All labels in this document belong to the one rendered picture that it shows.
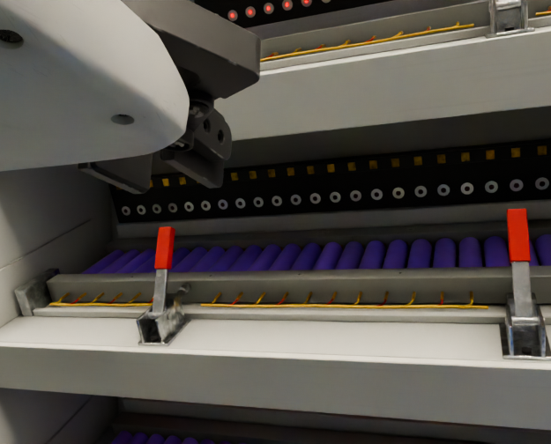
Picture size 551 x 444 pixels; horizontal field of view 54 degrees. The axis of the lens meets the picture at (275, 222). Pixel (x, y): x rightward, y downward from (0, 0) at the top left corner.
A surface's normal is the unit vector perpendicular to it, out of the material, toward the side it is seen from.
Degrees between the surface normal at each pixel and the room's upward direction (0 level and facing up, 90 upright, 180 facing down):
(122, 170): 90
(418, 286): 110
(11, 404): 90
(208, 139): 90
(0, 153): 167
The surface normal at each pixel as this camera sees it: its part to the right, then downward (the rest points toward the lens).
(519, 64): -0.31, 0.34
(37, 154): -0.01, 0.98
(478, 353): -0.16, -0.94
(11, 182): 0.94, -0.05
